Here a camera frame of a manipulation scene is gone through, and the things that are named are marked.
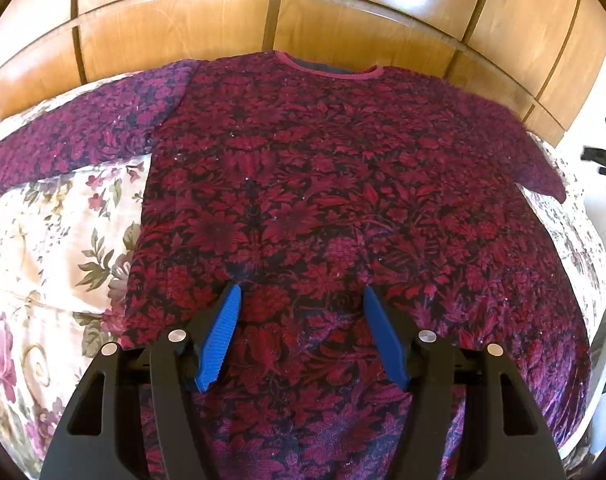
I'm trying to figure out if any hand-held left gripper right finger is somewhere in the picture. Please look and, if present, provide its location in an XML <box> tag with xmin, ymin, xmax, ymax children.
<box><xmin>363</xmin><ymin>285</ymin><xmax>568</xmax><ymax>480</ymax></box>

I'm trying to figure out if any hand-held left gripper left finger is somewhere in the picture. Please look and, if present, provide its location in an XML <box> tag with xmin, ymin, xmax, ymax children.
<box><xmin>39</xmin><ymin>283</ymin><xmax>244</xmax><ymax>480</ymax></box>

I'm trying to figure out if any red floral knit sweater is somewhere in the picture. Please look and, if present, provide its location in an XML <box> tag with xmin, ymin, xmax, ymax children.
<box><xmin>0</xmin><ymin>51</ymin><xmax>592</xmax><ymax>480</ymax></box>

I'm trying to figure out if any floral bedspread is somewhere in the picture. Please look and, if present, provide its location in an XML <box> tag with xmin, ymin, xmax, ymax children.
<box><xmin>0</xmin><ymin>71</ymin><xmax>606</xmax><ymax>480</ymax></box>

